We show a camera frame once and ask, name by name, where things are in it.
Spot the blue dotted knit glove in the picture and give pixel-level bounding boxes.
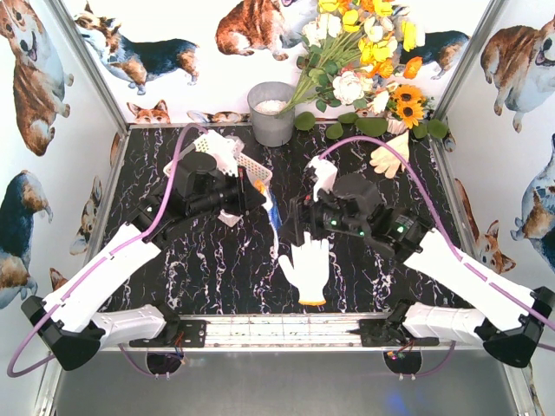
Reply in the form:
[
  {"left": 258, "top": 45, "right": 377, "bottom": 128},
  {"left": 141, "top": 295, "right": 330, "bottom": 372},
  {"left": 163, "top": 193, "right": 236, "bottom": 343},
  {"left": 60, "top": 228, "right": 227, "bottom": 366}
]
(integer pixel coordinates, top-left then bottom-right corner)
[{"left": 254, "top": 179, "right": 282, "bottom": 259}]

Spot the white glove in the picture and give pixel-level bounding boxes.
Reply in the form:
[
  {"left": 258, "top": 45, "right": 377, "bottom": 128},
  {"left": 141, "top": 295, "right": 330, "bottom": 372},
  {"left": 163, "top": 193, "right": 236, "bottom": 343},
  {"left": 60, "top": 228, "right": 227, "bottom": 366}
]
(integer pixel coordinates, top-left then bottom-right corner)
[{"left": 278, "top": 231, "right": 330, "bottom": 306}]

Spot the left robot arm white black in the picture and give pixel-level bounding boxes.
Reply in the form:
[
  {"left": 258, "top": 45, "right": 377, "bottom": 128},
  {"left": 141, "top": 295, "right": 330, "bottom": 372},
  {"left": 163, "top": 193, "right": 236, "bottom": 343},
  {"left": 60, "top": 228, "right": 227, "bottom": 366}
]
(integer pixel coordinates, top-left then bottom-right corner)
[{"left": 22, "top": 152, "right": 271, "bottom": 371}]

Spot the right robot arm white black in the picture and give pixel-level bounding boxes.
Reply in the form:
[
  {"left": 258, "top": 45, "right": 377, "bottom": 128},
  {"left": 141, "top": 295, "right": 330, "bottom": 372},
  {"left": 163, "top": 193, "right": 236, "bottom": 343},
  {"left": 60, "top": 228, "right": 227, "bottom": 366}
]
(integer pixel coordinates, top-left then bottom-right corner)
[{"left": 279, "top": 173, "right": 554, "bottom": 368}]

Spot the white plastic storage basket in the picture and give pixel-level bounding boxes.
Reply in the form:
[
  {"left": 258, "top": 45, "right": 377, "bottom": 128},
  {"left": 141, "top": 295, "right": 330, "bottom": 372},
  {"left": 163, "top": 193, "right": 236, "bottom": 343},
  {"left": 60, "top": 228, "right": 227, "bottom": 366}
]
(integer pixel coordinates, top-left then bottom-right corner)
[{"left": 162, "top": 131, "right": 272, "bottom": 227}]

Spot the grey metal bucket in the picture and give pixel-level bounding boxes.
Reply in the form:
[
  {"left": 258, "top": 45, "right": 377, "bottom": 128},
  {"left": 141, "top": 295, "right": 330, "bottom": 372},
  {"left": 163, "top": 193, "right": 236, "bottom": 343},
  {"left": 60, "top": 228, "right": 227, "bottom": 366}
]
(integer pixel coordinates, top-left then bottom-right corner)
[{"left": 247, "top": 81, "right": 295, "bottom": 147}]

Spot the cream leather glove back right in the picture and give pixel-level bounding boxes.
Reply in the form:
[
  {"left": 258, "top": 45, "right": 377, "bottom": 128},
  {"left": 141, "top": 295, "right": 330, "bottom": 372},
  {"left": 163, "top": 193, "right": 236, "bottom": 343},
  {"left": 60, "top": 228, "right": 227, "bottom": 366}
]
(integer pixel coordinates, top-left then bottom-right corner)
[{"left": 369, "top": 131, "right": 409, "bottom": 179}]

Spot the sunflower bunch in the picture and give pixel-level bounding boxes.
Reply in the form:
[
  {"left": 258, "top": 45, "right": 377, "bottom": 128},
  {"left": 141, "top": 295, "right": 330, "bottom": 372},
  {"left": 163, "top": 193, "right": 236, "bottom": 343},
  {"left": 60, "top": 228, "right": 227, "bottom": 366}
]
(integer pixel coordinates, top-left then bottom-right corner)
[{"left": 387, "top": 84, "right": 432, "bottom": 129}]

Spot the artificial flower bouquet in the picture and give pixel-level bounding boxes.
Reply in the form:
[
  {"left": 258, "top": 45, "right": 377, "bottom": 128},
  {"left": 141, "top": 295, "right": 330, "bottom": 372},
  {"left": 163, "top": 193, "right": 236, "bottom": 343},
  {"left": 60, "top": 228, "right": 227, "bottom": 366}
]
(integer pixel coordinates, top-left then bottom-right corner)
[{"left": 282, "top": 1, "right": 426, "bottom": 113}]

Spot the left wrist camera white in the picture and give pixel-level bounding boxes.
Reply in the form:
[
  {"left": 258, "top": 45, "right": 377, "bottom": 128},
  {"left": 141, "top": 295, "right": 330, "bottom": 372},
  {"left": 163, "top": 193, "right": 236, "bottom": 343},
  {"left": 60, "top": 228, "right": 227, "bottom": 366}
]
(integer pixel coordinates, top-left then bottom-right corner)
[{"left": 203, "top": 130, "right": 245, "bottom": 176}]

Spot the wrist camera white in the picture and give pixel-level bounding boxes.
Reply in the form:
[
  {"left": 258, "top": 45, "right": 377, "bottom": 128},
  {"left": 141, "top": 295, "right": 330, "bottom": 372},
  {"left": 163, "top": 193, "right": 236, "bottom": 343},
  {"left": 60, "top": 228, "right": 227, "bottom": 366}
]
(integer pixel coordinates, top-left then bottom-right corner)
[
  {"left": 203, "top": 130, "right": 245, "bottom": 176},
  {"left": 304, "top": 156, "right": 337, "bottom": 202}
]

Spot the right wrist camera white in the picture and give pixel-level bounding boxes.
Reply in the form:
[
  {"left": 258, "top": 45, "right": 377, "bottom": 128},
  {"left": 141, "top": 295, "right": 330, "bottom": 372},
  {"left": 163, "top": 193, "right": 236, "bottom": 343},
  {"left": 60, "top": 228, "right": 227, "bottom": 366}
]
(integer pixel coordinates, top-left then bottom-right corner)
[{"left": 304, "top": 156, "right": 337, "bottom": 202}]

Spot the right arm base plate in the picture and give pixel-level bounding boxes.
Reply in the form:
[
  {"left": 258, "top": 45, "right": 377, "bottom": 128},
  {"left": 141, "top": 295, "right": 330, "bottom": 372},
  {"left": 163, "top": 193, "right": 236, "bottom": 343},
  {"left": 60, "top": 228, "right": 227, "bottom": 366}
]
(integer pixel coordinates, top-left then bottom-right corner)
[{"left": 348, "top": 300, "right": 440, "bottom": 347}]

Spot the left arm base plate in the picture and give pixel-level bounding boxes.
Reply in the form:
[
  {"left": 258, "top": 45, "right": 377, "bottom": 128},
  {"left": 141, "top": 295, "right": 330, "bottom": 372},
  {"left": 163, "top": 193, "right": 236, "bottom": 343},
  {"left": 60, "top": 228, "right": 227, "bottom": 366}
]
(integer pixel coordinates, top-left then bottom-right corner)
[{"left": 129, "top": 319, "right": 207, "bottom": 348}]

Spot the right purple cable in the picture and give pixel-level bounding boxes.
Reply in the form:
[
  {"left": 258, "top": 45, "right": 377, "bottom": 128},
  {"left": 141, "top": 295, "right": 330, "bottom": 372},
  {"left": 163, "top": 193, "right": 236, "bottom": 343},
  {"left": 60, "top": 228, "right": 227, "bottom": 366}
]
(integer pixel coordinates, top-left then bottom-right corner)
[{"left": 318, "top": 134, "right": 555, "bottom": 378}]

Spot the purple cable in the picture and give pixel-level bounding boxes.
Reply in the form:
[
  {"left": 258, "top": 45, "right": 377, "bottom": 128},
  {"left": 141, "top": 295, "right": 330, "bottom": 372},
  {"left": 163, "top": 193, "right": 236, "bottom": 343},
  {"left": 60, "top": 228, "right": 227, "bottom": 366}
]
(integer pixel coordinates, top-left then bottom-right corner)
[
  {"left": 7, "top": 122, "right": 213, "bottom": 378},
  {"left": 318, "top": 134, "right": 555, "bottom": 378}
]

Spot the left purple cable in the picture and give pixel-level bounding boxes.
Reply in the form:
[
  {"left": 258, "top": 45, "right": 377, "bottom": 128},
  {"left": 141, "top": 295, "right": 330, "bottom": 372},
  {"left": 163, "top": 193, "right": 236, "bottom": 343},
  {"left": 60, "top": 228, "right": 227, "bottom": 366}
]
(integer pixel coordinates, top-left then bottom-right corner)
[{"left": 7, "top": 122, "right": 213, "bottom": 378}]

